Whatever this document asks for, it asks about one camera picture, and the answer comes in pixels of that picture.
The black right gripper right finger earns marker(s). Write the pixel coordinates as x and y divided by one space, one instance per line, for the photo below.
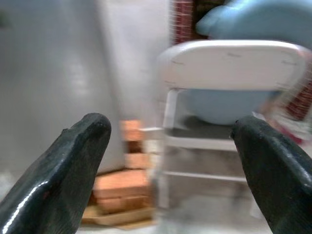
278 175

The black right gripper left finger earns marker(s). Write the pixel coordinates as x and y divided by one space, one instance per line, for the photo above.
56 178

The stack of orange bricks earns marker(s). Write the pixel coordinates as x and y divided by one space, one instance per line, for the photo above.
126 175

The flat wooden board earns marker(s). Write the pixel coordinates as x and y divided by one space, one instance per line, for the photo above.
117 218

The white folding chair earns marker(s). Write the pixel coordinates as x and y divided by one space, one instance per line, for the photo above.
219 117

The light blue plastic basin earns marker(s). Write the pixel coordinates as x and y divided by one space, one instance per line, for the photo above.
224 104

